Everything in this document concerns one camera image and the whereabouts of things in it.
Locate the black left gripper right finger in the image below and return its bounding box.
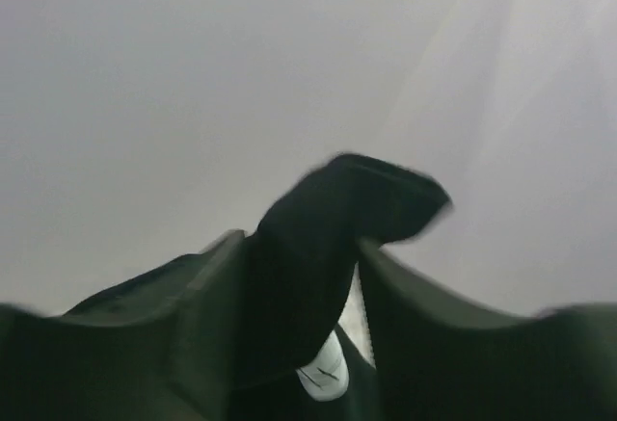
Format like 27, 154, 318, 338
359, 240, 616, 420

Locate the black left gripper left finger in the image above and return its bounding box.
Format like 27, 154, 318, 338
1, 231, 270, 420

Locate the black t-shirt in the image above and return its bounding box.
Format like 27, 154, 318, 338
228, 153, 451, 420

